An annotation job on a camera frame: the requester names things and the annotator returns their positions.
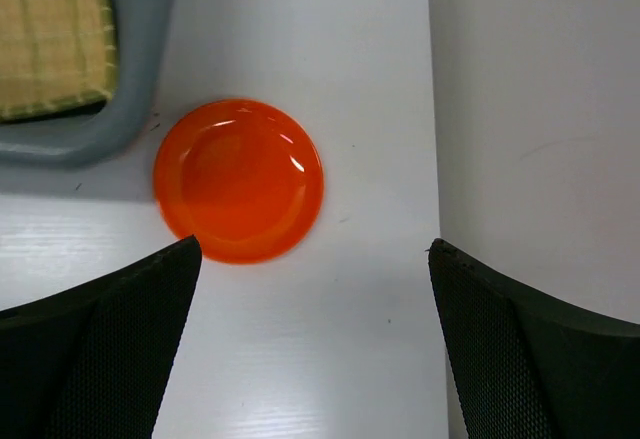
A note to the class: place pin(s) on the woven bamboo mat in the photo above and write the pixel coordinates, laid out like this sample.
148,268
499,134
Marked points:
56,55

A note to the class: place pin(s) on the grey plastic bin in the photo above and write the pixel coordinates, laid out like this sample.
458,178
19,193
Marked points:
73,140

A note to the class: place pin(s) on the orange round plate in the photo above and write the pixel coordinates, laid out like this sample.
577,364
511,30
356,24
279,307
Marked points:
241,176

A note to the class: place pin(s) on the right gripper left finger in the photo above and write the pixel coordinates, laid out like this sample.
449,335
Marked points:
94,361

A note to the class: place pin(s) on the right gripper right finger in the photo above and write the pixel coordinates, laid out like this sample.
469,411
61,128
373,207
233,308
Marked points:
528,365

